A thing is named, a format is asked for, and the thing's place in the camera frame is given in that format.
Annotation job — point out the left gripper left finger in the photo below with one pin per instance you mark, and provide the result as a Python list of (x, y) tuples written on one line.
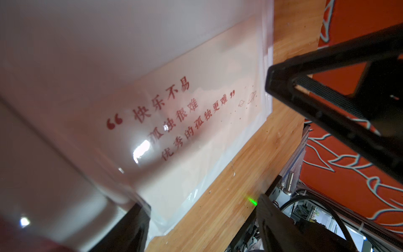
[(129, 235)]

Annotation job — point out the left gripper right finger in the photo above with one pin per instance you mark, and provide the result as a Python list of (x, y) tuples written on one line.
[(370, 120)]

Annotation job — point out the cream card small text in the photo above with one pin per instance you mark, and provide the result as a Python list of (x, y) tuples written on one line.
[(170, 133)]

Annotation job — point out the white photo album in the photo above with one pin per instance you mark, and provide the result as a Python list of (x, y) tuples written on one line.
[(57, 59)]

